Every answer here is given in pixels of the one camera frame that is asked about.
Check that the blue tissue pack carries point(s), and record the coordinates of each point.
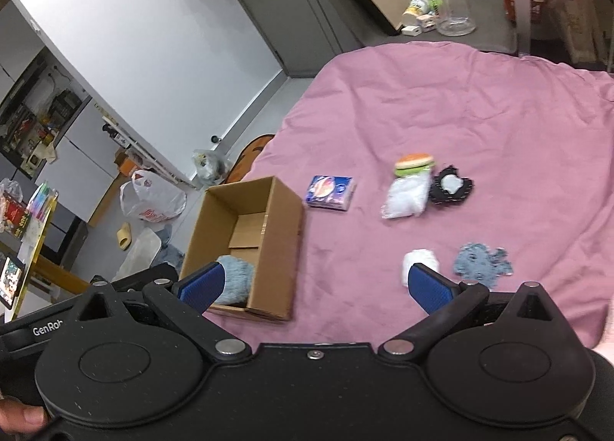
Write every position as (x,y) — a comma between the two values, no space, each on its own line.
(331,191)

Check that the grey door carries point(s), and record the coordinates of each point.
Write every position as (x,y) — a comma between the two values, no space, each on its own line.
(297,5)

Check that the white sock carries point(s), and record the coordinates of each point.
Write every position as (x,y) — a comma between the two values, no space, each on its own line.
(421,259)

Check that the cluttered shelf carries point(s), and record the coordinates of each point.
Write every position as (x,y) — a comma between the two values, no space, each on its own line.
(38,110)

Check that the blue-grey octopus plush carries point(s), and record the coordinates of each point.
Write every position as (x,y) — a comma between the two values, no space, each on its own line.
(479,263)

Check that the white plastic bag red print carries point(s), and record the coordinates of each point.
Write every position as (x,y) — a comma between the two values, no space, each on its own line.
(151,196)

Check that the cardboard box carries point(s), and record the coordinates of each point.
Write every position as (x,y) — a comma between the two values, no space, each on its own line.
(283,249)

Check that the orange box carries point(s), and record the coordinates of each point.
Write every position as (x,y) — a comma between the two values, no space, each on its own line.
(130,167)

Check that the small white box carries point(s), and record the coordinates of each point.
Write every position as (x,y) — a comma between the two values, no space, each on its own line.
(429,21)

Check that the small bottle with green label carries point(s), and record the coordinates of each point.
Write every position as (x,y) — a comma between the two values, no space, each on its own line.
(416,5)

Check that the white charger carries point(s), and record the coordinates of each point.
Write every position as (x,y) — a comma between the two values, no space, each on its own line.
(411,30)

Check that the blue-grey rug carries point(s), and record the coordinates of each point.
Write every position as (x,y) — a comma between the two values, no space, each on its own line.
(169,251)

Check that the grey fluffy plush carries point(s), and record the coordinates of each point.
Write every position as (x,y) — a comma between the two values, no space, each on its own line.
(238,284)

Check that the pink blanket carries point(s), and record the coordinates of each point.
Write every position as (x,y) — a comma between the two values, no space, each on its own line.
(479,110)

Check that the yellow slipper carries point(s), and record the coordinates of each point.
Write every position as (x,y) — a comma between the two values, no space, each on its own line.
(124,237)

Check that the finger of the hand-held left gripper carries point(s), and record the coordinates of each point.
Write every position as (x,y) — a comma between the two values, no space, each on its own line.
(144,274)

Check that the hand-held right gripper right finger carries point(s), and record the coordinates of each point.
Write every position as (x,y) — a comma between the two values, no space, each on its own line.
(431,292)

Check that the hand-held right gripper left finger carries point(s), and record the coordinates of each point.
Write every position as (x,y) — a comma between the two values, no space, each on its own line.
(201,285)

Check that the person's left hand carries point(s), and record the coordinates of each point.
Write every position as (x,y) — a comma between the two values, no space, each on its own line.
(19,416)

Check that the burger plush toy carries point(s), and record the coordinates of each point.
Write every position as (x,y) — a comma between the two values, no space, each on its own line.
(415,164)

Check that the colourful pen box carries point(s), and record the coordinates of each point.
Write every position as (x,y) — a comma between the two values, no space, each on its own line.
(42,201)

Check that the white desk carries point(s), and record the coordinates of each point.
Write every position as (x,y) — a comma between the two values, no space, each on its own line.
(523,5)

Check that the clear plastic trash bag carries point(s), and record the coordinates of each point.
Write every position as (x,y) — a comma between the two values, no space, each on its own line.
(210,165)

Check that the orange cat mat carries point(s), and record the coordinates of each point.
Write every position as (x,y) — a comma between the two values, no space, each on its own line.
(249,156)

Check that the black and white plush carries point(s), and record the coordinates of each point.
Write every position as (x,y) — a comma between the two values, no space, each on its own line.
(453,184)

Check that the white plastic pouch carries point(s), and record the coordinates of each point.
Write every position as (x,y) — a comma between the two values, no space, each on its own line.
(405,196)

